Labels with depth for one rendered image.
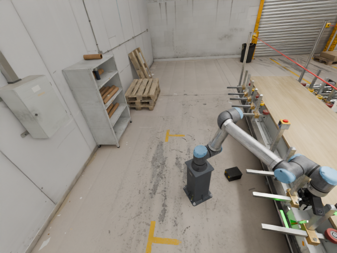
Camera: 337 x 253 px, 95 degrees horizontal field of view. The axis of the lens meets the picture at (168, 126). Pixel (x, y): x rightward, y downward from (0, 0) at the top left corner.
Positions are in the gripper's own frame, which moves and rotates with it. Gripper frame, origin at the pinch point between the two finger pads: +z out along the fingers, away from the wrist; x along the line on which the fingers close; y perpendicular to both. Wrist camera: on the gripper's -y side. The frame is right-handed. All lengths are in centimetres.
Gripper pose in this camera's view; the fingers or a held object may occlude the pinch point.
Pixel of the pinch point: (302, 210)
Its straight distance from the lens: 145.7
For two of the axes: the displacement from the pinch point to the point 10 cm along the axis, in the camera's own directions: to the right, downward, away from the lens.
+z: 0.7, 8.0, 6.0
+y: 2.0, -6.0, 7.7
